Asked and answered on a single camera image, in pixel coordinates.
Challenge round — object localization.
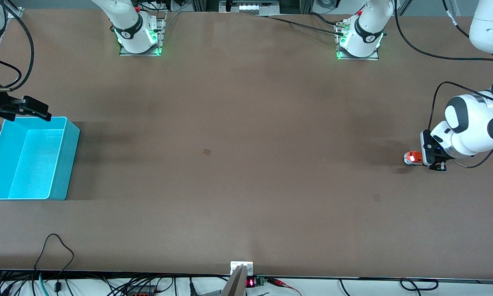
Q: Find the orange toy bus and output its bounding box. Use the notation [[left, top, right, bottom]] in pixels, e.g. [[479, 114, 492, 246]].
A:
[[403, 151, 423, 166]]

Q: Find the blue plastic box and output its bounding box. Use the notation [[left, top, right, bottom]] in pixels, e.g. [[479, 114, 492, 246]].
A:
[[0, 116, 81, 201]]

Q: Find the orange black power strip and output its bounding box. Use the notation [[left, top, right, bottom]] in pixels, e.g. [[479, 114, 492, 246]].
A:
[[125, 285, 157, 296]]

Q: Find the white mounting plate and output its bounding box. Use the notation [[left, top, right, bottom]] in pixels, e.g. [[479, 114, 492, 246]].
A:
[[230, 261, 254, 275]]

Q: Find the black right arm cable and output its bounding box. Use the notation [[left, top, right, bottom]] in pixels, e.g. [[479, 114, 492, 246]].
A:
[[0, 0, 35, 91]]

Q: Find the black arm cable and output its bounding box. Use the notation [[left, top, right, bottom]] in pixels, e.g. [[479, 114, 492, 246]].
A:
[[393, 0, 493, 169], [0, 0, 35, 91]]

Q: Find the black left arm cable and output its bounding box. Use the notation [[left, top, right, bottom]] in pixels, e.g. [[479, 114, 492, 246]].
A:
[[393, 0, 493, 169]]

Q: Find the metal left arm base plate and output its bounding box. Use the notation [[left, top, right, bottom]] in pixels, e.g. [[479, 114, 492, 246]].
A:
[[336, 21, 380, 61]]

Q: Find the black coiled cable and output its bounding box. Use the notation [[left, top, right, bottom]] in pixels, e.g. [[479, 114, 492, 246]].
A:
[[399, 277, 440, 293]]

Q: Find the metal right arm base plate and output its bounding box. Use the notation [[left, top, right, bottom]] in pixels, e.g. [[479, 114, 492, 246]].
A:
[[119, 12, 167, 57]]

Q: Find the thin black looped cable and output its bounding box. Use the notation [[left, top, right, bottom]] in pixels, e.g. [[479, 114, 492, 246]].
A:
[[33, 233, 75, 296]]

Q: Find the short black table cable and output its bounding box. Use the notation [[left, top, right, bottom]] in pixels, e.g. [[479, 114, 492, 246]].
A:
[[307, 12, 343, 26]]

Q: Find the long black table cable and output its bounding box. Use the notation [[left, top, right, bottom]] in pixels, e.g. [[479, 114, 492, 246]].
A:
[[257, 15, 347, 37]]

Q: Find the red clip lead cable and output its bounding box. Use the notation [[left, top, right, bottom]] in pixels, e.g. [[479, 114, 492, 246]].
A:
[[266, 278, 302, 296]]

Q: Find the metal frame equipment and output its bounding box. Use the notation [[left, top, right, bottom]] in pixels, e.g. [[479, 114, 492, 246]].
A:
[[219, 0, 280, 17]]

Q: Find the grey metal camera bar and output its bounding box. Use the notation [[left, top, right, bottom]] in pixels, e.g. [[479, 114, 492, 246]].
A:
[[220, 265, 247, 296]]

